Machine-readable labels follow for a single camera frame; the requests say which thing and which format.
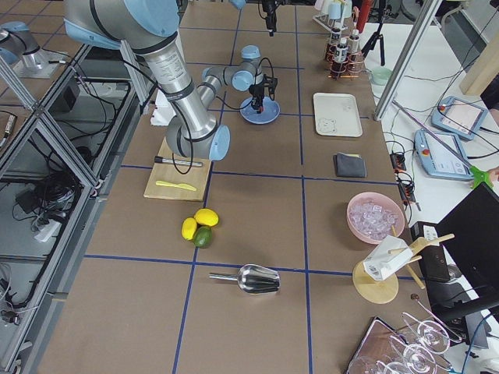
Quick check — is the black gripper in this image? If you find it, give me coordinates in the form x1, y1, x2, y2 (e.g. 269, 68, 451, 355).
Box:
249, 83, 265, 110
260, 0, 278, 37

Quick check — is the blue round plate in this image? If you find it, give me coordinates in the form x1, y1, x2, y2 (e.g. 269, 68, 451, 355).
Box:
239, 96, 281, 125

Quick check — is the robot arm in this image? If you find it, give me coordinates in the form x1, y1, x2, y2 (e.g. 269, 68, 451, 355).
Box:
65, 0, 264, 161
229, 0, 281, 37

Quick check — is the tea bottle front left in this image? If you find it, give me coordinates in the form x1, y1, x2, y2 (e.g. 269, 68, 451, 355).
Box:
324, 26, 342, 63

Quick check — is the tea bottle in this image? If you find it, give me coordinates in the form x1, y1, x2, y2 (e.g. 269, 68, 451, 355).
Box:
347, 29, 361, 63
324, 26, 342, 63
334, 37, 348, 74

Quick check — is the cream bear tray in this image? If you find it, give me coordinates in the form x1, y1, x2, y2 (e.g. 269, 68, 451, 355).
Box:
313, 93, 363, 138

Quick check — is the tea bottle back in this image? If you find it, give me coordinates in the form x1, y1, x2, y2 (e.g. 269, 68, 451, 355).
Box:
334, 37, 348, 74

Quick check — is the tea bottle front right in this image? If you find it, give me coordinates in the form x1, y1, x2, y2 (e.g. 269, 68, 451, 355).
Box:
347, 29, 361, 63

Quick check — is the wooden cutting board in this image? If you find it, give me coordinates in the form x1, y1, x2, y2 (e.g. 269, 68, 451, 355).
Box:
143, 156, 212, 202

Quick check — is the red bottle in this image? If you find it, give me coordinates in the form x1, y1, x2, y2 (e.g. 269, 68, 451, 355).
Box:
356, 0, 373, 34

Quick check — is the small black tripod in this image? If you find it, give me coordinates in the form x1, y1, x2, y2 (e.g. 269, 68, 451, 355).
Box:
361, 0, 388, 66

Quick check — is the yellow plastic knife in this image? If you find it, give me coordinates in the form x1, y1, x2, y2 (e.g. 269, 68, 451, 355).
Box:
155, 180, 197, 192

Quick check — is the grey folded cloth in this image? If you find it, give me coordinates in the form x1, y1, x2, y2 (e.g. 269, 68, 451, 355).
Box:
333, 153, 367, 178

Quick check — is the large yellow lemon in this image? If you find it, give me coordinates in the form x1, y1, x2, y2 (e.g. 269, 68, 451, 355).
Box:
194, 208, 219, 227

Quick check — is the green bowl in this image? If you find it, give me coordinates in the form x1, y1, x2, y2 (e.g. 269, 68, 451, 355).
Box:
370, 66, 392, 86

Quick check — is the small yellow lemon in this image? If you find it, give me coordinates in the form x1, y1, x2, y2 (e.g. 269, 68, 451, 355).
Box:
181, 217, 198, 241

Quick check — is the green lime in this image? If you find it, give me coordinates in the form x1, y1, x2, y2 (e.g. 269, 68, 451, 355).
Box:
193, 226, 212, 248

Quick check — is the pink bowl of ice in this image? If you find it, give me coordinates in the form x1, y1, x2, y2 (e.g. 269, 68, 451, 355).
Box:
346, 192, 405, 244

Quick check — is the steel ice scoop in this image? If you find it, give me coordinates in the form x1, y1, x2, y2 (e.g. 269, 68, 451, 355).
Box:
209, 264, 281, 295

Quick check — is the teach pendant near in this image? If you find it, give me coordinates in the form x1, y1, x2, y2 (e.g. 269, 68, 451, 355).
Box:
414, 129, 473, 181

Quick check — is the teach pendant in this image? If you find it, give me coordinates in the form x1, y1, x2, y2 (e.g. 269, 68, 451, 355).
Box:
414, 129, 473, 181
431, 96, 489, 141

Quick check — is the teach pendant far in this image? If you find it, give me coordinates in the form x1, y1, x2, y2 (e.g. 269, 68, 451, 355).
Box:
431, 96, 489, 141

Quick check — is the white carton on stand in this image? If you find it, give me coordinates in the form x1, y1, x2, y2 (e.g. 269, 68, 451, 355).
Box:
363, 235, 413, 281

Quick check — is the round wooden stand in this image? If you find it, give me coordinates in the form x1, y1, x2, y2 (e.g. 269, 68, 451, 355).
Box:
352, 234, 455, 304

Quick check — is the black monitor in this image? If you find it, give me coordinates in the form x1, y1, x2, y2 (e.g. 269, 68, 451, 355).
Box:
436, 182, 498, 321

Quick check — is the wine glass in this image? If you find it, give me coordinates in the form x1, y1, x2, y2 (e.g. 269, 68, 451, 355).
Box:
401, 298, 462, 355

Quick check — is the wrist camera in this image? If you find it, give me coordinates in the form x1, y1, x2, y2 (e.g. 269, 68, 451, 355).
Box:
262, 74, 278, 96

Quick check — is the white wire cup rack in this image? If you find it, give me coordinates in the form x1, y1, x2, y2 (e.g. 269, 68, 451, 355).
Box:
313, 0, 353, 31

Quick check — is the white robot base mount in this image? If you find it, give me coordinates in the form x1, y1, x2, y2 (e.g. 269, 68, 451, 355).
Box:
150, 90, 175, 126

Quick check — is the copper wire bottle rack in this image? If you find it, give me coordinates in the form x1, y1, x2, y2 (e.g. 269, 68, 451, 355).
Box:
325, 37, 365, 79

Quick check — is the steel knife handle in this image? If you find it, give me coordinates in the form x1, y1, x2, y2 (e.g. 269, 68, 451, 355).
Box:
154, 156, 203, 168

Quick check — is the aluminium frame post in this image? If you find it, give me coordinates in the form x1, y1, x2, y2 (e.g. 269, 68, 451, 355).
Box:
373, 0, 442, 121

